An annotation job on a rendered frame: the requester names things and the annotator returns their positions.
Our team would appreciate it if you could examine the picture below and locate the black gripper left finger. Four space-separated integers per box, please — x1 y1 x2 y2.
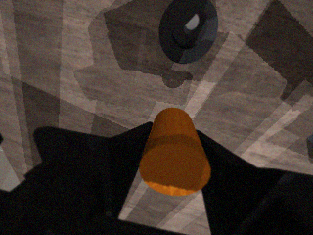
33 121 153 219

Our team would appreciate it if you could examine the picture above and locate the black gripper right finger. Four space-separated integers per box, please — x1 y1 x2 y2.
196 130 313 235

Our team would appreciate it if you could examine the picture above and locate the orange knob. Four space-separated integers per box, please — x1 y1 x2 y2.
139 108 211 196

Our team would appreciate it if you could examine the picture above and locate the black round pedestal with silver shaft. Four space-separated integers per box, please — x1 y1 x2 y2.
158 0 218 64

